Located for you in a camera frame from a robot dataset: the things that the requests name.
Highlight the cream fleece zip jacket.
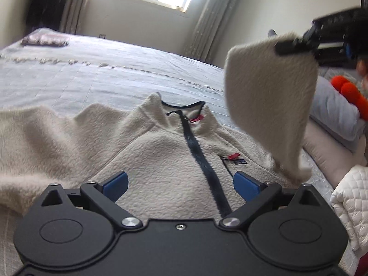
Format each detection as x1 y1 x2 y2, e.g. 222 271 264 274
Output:
0 32 319 222

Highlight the red plush toy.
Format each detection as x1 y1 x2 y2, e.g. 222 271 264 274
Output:
331 75 368 121

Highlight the grey blue pillow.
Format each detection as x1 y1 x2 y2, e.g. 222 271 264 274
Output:
310 76 365 141

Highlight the grey right curtain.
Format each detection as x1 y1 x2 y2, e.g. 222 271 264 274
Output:
183 0 238 63

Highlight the pink pillow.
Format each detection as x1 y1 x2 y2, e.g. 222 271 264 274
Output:
303 120 367 188

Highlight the white quilted jacket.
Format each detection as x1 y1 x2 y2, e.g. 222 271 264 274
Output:
330 165 368 257

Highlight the folded mauve cloth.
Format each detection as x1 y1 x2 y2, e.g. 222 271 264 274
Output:
20 32 69 47

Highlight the dark coat hanging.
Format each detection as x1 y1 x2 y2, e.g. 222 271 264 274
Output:
26 0 67 32

